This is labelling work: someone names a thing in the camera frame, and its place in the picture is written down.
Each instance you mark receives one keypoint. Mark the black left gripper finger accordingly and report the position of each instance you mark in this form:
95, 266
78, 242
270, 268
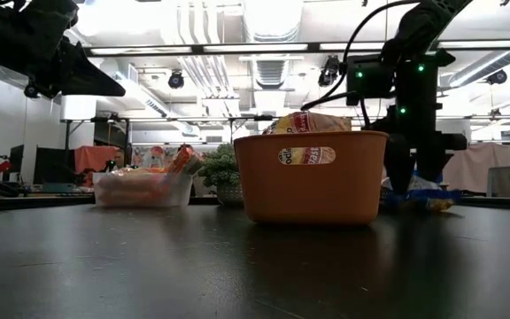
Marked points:
82, 80

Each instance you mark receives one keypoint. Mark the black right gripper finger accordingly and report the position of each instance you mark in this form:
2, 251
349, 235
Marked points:
430, 164
399, 168

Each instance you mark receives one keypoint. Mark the blue Maruchan noodle pack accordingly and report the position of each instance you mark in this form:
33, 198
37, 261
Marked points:
419, 199

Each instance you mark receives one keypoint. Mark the pink Maruchan noodle pack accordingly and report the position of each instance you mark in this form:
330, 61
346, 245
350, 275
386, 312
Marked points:
306, 156
308, 122

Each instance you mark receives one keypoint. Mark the orange Maruchan noodle pack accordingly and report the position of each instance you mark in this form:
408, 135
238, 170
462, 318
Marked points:
184, 160
140, 192

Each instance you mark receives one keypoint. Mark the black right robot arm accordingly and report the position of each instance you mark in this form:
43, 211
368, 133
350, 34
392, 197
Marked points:
427, 22

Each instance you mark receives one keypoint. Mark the white box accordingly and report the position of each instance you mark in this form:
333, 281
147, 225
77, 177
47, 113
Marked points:
458, 126

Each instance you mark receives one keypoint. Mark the pale pink cloth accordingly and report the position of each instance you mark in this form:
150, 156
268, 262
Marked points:
481, 166

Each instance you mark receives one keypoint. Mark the black round ceiling fixture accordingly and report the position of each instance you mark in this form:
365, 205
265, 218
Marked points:
497, 76
175, 80
31, 91

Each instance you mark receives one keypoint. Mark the salmon pink cloth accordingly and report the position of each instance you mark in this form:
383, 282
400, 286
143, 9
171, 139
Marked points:
93, 159

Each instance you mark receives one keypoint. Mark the orange plastic bin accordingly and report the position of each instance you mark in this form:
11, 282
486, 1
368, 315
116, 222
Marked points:
312, 195

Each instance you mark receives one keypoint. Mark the black computer monitor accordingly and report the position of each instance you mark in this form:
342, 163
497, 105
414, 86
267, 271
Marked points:
53, 166
16, 158

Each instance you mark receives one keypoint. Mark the colourful printed banner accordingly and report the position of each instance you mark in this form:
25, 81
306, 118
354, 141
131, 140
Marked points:
149, 156

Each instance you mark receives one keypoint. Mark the clear plastic bin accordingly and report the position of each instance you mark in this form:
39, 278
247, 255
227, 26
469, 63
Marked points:
100, 195

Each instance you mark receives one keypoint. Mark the green artificial succulent plant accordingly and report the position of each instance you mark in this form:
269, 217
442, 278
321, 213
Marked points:
219, 170

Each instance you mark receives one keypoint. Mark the black table mat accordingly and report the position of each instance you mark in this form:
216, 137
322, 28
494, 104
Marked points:
149, 266

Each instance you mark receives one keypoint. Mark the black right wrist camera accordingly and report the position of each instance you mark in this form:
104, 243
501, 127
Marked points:
370, 80

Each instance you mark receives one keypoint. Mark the black hanging camera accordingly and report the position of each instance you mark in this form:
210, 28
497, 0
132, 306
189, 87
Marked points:
329, 71

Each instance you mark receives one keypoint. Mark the silver ceiling air duct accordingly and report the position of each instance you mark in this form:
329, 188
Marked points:
272, 26

